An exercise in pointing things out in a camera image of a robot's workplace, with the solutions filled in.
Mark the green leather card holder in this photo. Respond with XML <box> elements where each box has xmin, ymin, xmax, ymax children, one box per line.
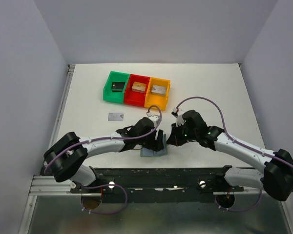
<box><xmin>140</xmin><ymin>134</ymin><xmax>168</xmax><ymax>157</ymax></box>

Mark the silver card stack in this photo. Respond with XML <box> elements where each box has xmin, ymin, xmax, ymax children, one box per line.
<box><xmin>151</xmin><ymin>85</ymin><xmax>167</xmax><ymax>96</ymax></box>

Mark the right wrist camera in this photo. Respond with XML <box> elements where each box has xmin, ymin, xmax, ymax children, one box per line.
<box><xmin>171</xmin><ymin>107</ymin><xmax>185</xmax><ymax>127</ymax></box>

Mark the copper card stack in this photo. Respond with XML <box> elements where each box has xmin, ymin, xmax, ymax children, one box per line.
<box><xmin>131</xmin><ymin>81</ymin><xmax>147</xmax><ymax>93</ymax></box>

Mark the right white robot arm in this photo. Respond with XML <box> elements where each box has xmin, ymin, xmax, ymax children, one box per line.
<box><xmin>167</xmin><ymin>109</ymin><xmax>293</xmax><ymax>201</ymax></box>

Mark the green plastic bin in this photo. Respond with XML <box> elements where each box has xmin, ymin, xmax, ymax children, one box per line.
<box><xmin>103</xmin><ymin>71</ymin><xmax>130</xmax><ymax>104</ymax></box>

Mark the yellow plastic bin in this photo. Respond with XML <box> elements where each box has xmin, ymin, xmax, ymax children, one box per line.
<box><xmin>144</xmin><ymin>77</ymin><xmax>170</xmax><ymax>111</ymax></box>

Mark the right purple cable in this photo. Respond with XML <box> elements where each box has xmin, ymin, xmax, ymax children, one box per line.
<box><xmin>175</xmin><ymin>96</ymin><xmax>293</xmax><ymax>212</ymax></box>

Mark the aluminium frame rail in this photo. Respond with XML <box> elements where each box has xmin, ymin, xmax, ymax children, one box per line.
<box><xmin>18</xmin><ymin>64</ymin><xmax>76</xmax><ymax>234</ymax></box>

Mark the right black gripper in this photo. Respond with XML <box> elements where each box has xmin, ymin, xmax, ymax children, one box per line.
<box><xmin>167</xmin><ymin>121</ymin><xmax>198</xmax><ymax>146</ymax></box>

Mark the silver credit card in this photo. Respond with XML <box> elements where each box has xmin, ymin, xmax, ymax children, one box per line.
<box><xmin>108</xmin><ymin>113</ymin><xmax>124</xmax><ymax>121</ymax></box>

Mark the red plastic bin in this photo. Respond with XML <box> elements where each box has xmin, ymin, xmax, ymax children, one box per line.
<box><xmin>124</xmin><ymin>74</ymin><xmax>150</xmax><ymax>107</ymax></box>

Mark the black card stack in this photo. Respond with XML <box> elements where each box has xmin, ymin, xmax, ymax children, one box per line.
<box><xmin>111</xmin><ymin>81</ymin><xmax>125</xmax><ymax>92</ymax></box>

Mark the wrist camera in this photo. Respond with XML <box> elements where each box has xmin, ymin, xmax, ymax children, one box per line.
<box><xmin>146</xmin><ymin>112</ymin><xmax>161</xmax><ymax>126</ymax></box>
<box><xmin>171</xmin><ymin>107</ymin><xmax>185</xmax><ymax>127</ymax></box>

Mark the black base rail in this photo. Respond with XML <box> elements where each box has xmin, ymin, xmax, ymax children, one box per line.
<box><xmin>71</xmin><ymin>166</ymin><xmax>244</xmax><ymax>203</ymax></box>

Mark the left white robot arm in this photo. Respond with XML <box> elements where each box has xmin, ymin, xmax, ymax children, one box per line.
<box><xmin>43</xmin><ymin>115</ymin><xmax>164</xmax><ymax>193</ymax></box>

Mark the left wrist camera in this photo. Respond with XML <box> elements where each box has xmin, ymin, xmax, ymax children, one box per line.
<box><xmin>146</xmin><ymin>112</ymin><xmax>161</xmax><ymax>126</ymax></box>

